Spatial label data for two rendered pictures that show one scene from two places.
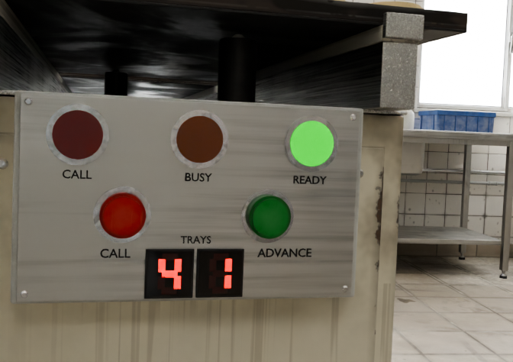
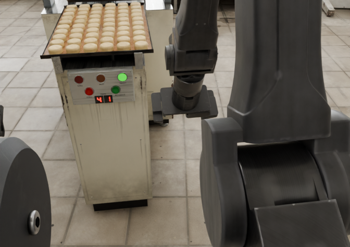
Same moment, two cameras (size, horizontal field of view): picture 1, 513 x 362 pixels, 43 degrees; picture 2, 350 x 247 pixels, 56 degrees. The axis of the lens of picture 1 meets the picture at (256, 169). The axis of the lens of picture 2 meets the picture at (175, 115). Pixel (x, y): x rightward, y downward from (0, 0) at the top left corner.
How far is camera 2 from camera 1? 91 cm
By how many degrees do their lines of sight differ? 32
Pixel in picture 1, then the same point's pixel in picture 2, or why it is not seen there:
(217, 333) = (111, 106)
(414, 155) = not seen: outside the picture
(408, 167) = not seen: outside the picture
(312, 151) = (122, 78)
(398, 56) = (138, 60)
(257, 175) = (112, 83)
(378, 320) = (143, 102)
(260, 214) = (113, 90)
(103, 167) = (84, 84)
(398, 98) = (139, 67)
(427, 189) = not seen: outside the picture
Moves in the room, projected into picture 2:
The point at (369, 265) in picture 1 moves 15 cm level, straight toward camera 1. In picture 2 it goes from (140, 93) to (125, 113)
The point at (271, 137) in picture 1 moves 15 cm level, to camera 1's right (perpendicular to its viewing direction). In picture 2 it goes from (114, 76) to (153, 78)
